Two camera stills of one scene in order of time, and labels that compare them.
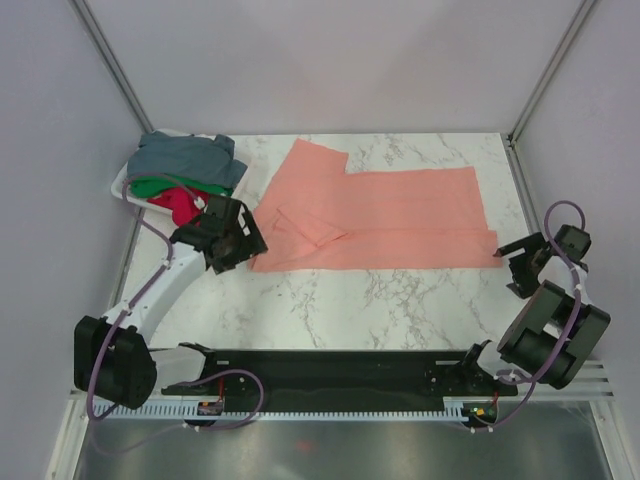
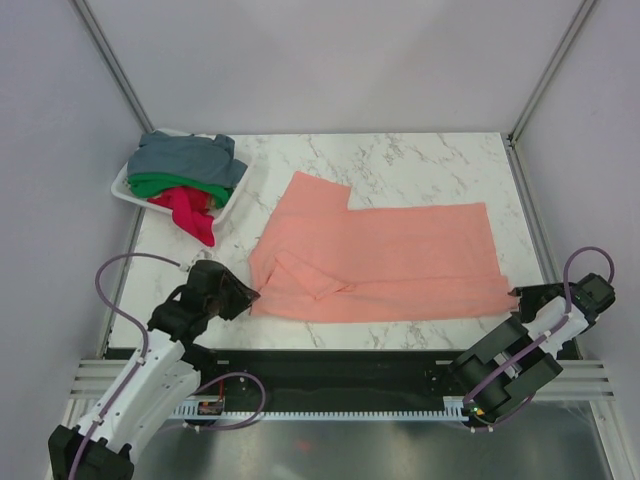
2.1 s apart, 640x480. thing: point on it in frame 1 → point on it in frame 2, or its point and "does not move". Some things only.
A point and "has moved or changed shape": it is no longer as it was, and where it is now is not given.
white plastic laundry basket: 121,185 → 229,197
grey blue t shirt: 203,159 does not move
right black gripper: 523,285 → 528,294
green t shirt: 141,187 does not move
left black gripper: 251,245 → 241,295
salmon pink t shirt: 313,215 has moved or changed shape
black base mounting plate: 427,375 does not move
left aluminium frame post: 84,15 does not move
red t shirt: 181,201 does not move
